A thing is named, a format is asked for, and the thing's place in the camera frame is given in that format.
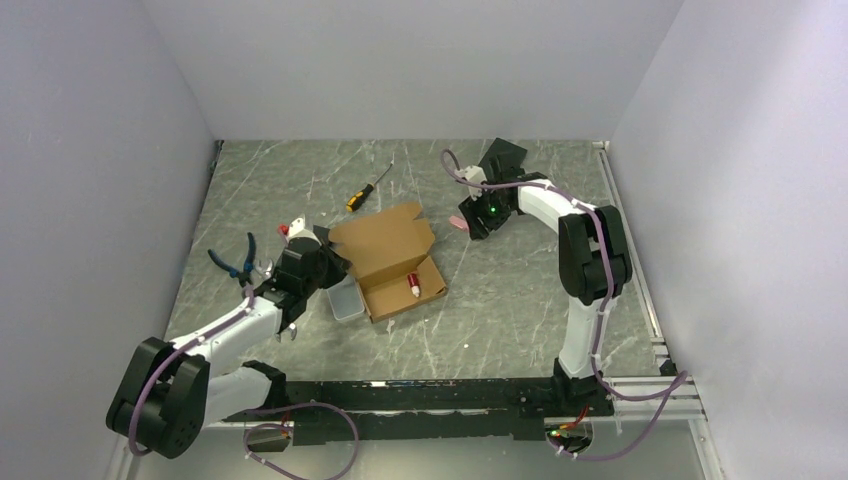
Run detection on blue handled pliers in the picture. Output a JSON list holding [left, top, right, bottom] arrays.
[[207, 231, 258, 287]]

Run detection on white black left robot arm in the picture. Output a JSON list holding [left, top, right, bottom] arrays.
[[105, 217, 351, 459]]

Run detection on pink tube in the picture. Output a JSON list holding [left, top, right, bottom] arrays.
[[448, 216, 469, 232]]

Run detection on yellow black screwdriver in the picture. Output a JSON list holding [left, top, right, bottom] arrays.
[[345, 160, 395, 212]]

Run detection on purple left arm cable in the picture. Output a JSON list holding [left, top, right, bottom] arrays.
[[127, 284, 360, 480]]

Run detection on brown cardboard box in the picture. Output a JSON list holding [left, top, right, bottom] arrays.
[[329, 202, 448, 323]]

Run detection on black box far right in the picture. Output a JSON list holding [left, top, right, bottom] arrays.
[[478, 138, 528, 184]]

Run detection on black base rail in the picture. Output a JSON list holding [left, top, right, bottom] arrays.
[[228, 377, 614, 446]]

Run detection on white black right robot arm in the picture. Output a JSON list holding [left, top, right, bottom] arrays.
[[440, 139, 633, 415]]

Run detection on aluminium frame rail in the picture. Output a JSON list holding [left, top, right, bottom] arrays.
[[596, 142, 704, 425]]

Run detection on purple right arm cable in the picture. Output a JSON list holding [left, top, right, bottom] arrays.
[[440, 148, 690, 463]]

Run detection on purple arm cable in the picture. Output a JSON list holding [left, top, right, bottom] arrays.
[[440, 148, 690, 463], [127, 284, 360, 480]]

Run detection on silver wrench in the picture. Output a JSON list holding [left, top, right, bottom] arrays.
[[253, 260, 298, 342]]

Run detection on red white small bottle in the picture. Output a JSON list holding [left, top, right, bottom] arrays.
[[406, 272, 421, 298]]

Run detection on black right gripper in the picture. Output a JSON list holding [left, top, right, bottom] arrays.
[[458, 184, 513, 241]]

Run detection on white plastic case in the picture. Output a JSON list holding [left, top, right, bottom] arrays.
[[326, 275, 366, 323]]

